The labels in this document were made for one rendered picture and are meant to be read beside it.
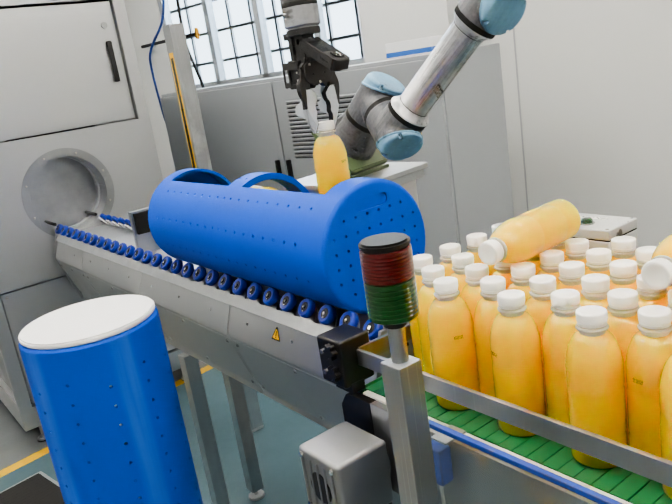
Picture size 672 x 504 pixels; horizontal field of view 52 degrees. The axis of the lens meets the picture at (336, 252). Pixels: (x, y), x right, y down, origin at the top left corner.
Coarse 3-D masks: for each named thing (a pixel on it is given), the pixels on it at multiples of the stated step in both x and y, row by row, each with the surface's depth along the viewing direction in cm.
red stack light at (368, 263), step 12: (360, 252) 82; (396, 252) 80; (408, 252) 81; (360, 264) 83; (372, 264) 81; (384, 264) 80; (396, 264) 80; (408, 264) 81; (372, 276) 81; (384, 276) 81; (396, 276) 81; (408, 276) 82
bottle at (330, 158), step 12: (324, 132) 144; (324, 144) 144; (336, 144) 144; (324, 156) 144; (336, 156) 144; (324, 168) 144; (336, 168) 144; (348, 168) 147; (324, 180) 145; (336, 180) 145; (324, 192) 146
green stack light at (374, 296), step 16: (368, 288) 82; (384, 288) 81; (400, 288) 81; (416, 288) 84; (368, 304) 84; (384, 304) 82; (400, 304) 82; (416, 304) 83; (384, 320) 82; (400, 320) 82
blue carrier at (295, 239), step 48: (192, 192) 184; (240, 192) 166; (288, 192) 151; (336, 192) 139; (384, 192) 142; (192, 240) 181; (240, 240) 160; (288, 240) 144; (336, 240) 136; (288, 288) 154; (336, 288) 137
